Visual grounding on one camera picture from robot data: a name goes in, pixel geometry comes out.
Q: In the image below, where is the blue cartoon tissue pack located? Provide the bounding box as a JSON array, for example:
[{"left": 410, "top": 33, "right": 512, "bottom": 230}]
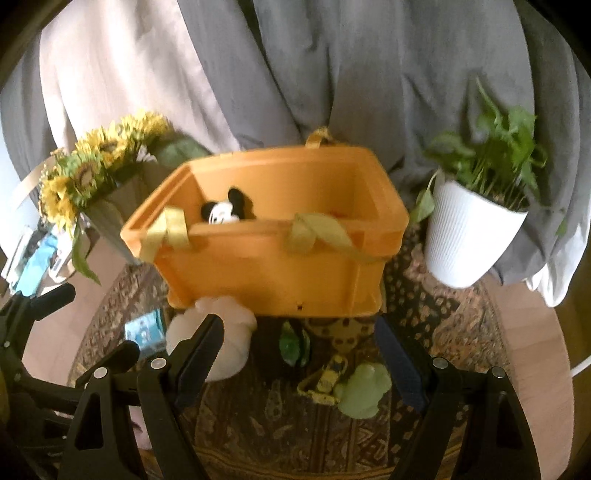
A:
[{"left": 124, "top": 308, "right": 166, "bottom": 360}]

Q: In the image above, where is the light green plush toy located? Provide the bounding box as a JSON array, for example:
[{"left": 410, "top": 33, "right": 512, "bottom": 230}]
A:
[{"left": 334, "top": 363, "right": 392, "bottom": 420}]

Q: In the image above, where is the white plush toy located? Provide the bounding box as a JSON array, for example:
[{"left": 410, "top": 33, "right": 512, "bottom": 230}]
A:
[{"left": 164, "top": 294, "right": 259, "bottom": 383}]

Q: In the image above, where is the dark green plush toy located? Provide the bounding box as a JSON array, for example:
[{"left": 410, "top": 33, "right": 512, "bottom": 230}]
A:
[{"left": 279, "top": 320, "right": 311, "bottom": 368}]

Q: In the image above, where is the Mickey Mouse plush toy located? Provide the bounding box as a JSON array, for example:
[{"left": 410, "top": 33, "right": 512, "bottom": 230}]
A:
[{"left": 200, "top": 187, "right": 254, "bottom": 225}]

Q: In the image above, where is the patterned oriental rug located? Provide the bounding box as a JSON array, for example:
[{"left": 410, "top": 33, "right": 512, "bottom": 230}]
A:
[{"left": 67, "top": 228, "right": 513, "bottom": 479}]

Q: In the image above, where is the white plant pot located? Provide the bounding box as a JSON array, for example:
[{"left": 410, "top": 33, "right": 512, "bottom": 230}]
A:
[{"left": 424, "top": 175, "right": 527, "bottom": 289}]

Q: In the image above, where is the grey ribbed vase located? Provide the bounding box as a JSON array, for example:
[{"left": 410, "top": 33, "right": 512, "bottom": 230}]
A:
[{"left": 84, "top": 175, "right": 150, "bottom": 265}]

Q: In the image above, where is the sunflower bouquet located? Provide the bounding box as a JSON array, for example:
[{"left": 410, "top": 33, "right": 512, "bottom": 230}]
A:
[{"left": 38, "top": 111, "right": 211, "bottom": 283}]

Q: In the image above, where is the green leafy houseplant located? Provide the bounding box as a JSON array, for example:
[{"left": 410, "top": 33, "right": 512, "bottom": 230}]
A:
[{"left": 410, "top": 78, "right": 551, "bottom": 224}]

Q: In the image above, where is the orange plastic storage crate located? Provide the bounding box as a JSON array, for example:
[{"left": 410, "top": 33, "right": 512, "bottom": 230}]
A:
[{"left": 120, "top": 146, "right": 409, "bottom": 317}]

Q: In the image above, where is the white sheer curtain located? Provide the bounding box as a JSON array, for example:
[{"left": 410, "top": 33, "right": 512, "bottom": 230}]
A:
[{"left": 39, "top": 1, "right": 239, "bottom": 153}]

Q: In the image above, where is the grey curtain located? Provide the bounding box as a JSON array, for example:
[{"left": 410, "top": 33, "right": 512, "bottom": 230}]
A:
[{"left": 1, "top": 1, "right": 590, "bottom": 290}]

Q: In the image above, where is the yellow keychain strap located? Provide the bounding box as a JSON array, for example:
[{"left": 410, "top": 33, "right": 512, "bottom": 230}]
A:
[{"left": 295, "top": 353, "right": 350, "bottom": 407}]

